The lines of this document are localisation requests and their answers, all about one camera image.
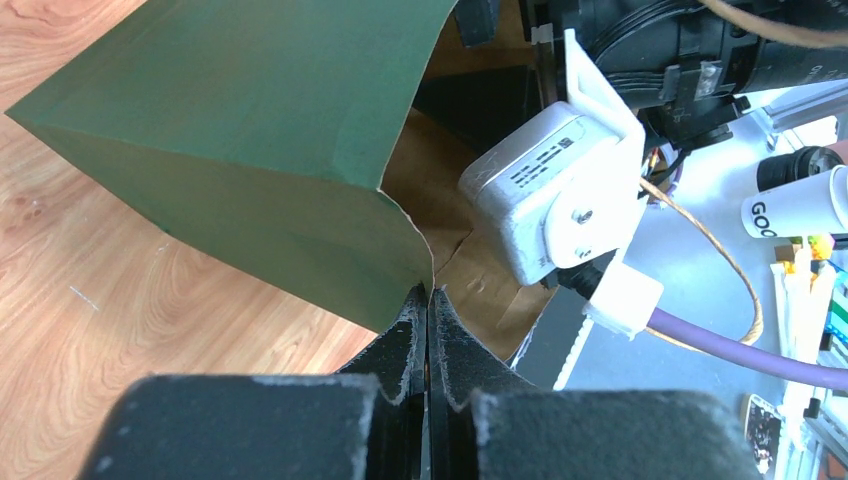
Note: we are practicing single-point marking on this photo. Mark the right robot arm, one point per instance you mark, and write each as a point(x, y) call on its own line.
point(686, 71)

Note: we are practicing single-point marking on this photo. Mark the green paper bag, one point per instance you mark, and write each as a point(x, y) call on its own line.
point(274, 136)

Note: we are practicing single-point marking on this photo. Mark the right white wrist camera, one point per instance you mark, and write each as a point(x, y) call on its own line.
point(562, 188)

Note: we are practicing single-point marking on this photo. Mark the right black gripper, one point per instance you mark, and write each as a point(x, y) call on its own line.
point(497, 66)

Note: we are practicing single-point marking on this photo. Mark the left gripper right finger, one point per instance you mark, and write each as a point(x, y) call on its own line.
point(488, 422)

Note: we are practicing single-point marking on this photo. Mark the stack of white cups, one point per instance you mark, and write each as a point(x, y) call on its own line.
point(811, 206)

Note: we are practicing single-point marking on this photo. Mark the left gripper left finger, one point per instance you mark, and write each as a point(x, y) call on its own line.
point(363, 421)

